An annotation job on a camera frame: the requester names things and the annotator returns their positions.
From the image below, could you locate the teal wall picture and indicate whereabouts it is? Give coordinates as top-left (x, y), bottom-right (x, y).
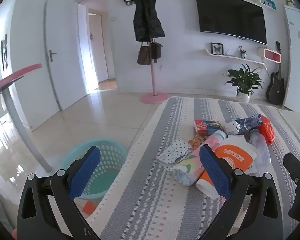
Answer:
top-left (259, 0), bottom-right (276, 10)

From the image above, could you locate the blue foil wrapper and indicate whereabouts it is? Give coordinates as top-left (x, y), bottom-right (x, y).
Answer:
top-left (236, 114), bottom-right (263, 134)

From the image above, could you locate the white door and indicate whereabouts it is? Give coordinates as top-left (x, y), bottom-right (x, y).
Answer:
top-left (44, 0), bottom-right (89, 112)

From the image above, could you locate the clear plastic bottle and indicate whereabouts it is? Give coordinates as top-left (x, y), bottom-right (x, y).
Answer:
top-left (249, 129), bottom-right (272, 177)

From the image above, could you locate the brown handbag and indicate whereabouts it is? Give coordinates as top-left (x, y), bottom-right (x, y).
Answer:
top-left (136, 41), bottom-right (152, 66)

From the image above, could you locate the potted green plant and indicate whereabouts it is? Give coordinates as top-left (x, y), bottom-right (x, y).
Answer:
top-left (224, 64), bottom-right (264, 103)

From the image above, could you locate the pink floral bottle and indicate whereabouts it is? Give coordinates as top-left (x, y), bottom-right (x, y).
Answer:
top-left (172, 131), bottom-right (227, 186)

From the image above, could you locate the black butterfly photo frame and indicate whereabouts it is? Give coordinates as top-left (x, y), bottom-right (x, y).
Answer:
top-left (210, 42), bottom-right (224, 55)

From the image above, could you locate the polka dot face mask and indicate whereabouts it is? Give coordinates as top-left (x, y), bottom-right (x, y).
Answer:
top-left (156, 139), bottom-right (192, 172)

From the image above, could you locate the red white wall box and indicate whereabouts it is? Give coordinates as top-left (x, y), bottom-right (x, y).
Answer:
top-left (264, 48), bottom-right (282, 63)

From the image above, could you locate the orange snack wrapper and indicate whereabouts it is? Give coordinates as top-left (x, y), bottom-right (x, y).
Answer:
top-left (189, 134), bottom-right (207, 148)

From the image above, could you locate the grey striped woven mat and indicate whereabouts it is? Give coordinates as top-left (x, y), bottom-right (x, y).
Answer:
top-left (86, 96), bottom-right (300, 240)

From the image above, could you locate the black flat television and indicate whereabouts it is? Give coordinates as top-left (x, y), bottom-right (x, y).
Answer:
top-left (195, 0), bottom-right (268, 45)

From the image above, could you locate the red blue card box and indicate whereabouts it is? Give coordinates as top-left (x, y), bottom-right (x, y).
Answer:
top-left (194, 119), bottom-right (227, 137)

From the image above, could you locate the pink coat stand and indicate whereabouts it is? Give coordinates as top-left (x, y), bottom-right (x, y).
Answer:
top-left (126, 0), bottom-right (168, 105)

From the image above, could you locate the white curved wall shelf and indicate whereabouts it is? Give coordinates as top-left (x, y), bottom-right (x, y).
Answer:
top-left (204, 42), bottom-right (268, 70)

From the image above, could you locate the black wall decoration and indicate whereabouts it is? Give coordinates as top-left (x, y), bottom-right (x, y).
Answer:
top-left (0, 34), bottom-right (9, 72)

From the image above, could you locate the black guitar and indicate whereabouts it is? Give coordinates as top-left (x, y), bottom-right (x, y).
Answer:
top-left (266, 41), bottom-right (285, 105)

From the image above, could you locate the teal plastic basket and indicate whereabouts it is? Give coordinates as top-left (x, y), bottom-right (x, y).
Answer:
top-left (61, 139), bottom-right (129, 200)

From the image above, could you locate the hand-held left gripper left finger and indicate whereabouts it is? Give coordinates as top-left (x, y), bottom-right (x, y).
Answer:
top-left (16, 145), bottom-right (102, 240)

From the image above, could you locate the orange plastic bag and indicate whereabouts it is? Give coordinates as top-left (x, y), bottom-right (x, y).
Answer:
top-left (260, 116), bottom-right (275, 146)

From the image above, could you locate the pink table top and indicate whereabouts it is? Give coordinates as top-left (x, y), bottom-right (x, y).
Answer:
top-left (0, 63), bottom-right (43, 97)

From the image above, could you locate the black coat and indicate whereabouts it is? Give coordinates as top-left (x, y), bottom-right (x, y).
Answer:
top-left (133, 0), bottom-right (165, 42)

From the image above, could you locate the small white container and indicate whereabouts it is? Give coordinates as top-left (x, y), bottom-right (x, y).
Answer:
top-left (226, 121), bottom-right (239, 134)

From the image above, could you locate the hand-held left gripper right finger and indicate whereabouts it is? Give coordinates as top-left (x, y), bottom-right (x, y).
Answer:
top-left (199, 144), bottom-right (283, 240)

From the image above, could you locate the black handbag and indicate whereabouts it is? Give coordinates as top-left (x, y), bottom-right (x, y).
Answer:
top-left (150, 42), bottom-right (163, 60)

